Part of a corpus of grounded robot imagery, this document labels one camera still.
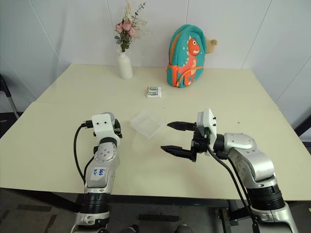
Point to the green battery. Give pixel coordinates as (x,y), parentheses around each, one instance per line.
(153,88)
(153,93)

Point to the white ceramic vase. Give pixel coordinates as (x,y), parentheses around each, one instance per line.
(125,66)

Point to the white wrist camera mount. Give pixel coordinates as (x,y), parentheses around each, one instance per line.
(103,126)
(211,126)

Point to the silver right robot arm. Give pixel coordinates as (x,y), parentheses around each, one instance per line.
(255,157)

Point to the dark rounded shape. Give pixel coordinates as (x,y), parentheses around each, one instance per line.
(130,229)
(184,228)

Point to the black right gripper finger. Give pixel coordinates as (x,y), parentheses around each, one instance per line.
(182,125)
(178,151)

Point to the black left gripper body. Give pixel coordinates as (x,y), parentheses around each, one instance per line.
(118,127)

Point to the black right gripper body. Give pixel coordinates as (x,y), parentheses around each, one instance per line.
(199,142)

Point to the black table frame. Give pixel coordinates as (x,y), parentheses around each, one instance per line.
(150,199)

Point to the brown teddy bear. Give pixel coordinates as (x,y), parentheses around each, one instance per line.
(211,44)

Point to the white battery case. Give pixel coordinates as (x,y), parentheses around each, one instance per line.
(159,92)

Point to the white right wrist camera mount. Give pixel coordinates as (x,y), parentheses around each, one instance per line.
(211,126)

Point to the pink dried flower bouquet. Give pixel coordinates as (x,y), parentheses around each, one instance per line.
(128,26)

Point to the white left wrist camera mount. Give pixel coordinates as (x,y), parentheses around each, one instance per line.
(103,126)

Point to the clear plastic box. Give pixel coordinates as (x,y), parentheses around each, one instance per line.
(148,124)

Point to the teal dinosaur backpack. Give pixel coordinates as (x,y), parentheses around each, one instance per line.
(187,55)

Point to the black grey metal stand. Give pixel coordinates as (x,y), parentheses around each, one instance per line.
(8,97)

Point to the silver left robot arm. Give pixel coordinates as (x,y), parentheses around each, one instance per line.
(105,155)

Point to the white handwritten label sticker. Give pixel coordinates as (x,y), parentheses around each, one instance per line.
(98,174)

